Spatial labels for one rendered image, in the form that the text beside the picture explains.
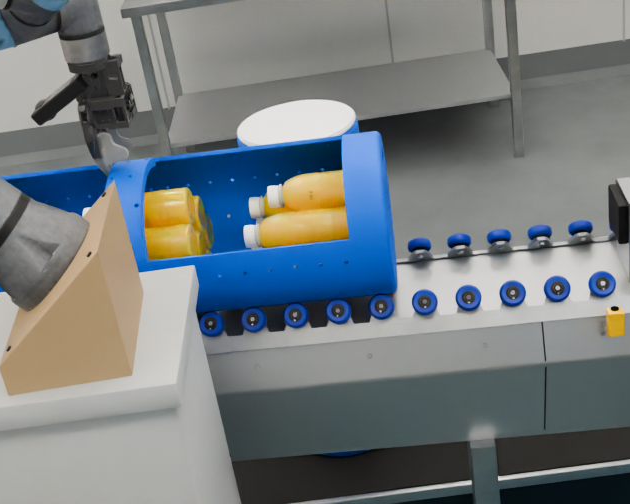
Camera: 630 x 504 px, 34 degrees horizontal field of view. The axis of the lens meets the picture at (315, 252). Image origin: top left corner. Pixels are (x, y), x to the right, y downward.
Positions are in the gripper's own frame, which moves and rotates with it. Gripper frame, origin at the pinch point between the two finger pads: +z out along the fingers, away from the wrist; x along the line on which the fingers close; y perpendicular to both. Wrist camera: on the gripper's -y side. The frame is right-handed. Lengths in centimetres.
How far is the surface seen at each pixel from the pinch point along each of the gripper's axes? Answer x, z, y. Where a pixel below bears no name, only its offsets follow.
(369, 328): -11, 30, 43
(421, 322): -11, 30, 52
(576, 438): 48, 108, 87
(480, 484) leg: -9, 69, 60
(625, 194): -1, 15, 88
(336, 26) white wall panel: 338, 80, 22
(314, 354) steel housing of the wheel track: -12.4, 34.0, 32.6
